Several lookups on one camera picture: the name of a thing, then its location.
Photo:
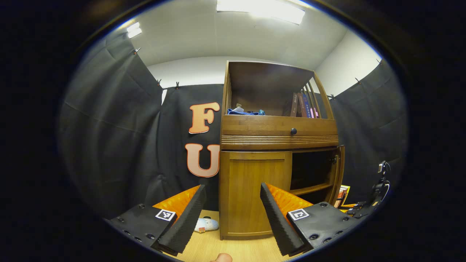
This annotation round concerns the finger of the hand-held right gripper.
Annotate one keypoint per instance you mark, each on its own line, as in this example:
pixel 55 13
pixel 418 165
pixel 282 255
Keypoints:
pixel 355 209

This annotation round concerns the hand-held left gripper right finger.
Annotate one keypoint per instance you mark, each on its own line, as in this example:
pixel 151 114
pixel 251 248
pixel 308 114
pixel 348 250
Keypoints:
pixel 276 222

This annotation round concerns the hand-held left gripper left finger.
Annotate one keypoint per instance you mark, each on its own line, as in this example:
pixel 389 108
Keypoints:
pixel 189 222

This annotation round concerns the wooden cabinet door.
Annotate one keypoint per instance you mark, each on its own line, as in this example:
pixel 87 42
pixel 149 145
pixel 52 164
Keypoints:
pixel 339 174
pixel 251 189

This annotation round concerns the wooden double-door shoe cabinet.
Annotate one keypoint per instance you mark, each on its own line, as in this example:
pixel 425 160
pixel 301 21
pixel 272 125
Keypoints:
pixel 255 127

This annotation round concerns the white plush toy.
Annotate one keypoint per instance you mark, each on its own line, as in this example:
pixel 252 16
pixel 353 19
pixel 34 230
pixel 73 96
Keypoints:
pixel 206 224

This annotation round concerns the wooden inner shelf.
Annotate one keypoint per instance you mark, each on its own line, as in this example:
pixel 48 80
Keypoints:
pixel 309 189

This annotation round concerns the pink book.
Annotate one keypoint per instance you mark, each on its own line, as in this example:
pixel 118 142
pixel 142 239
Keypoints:
pixel 314 112

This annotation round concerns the blue cloth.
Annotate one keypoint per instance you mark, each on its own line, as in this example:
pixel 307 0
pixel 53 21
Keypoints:
pixel 244 112

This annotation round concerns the maroon book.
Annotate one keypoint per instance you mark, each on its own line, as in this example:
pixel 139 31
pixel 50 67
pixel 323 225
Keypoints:
pixel 301 105

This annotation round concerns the brown book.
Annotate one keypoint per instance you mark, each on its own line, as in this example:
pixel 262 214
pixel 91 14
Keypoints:
pixel 294 104

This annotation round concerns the small ceiling light panel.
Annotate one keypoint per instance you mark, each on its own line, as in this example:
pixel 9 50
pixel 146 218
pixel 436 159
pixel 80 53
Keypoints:
pixel 134 30

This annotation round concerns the large ceiling light panel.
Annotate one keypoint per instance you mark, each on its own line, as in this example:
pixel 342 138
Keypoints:
pixel 262 9

